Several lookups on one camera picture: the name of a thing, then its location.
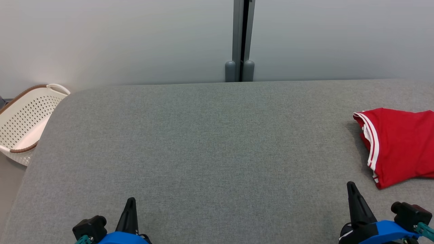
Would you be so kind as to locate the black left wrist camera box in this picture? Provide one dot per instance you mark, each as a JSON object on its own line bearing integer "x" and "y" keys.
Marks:
{"x": 90, "y": 227}

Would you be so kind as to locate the white perforated laundry basket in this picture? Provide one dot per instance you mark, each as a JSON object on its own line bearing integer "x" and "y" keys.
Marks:
{"x": 23, "y": 118}

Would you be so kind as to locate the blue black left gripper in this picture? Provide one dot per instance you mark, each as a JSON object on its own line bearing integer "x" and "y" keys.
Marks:
{"x": 122, "y": 238}

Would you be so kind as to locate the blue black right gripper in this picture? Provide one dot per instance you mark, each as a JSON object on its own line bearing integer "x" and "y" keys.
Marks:
{"x": 383, "y": 232}

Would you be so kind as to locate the grey partition post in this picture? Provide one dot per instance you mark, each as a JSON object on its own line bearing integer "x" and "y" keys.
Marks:
{"x": 237, "y": 34}

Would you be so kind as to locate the red and white jersey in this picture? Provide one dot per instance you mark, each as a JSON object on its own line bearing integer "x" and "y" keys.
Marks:
{"x": 403, "y": 145}

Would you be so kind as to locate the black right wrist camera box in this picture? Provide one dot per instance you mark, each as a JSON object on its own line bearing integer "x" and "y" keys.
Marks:
{"x": 410, "y": 215}

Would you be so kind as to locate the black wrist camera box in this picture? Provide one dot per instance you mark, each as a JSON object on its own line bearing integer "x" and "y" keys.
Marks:
{"x": 410, "y": 215}
{"x": 90, "y": 227}

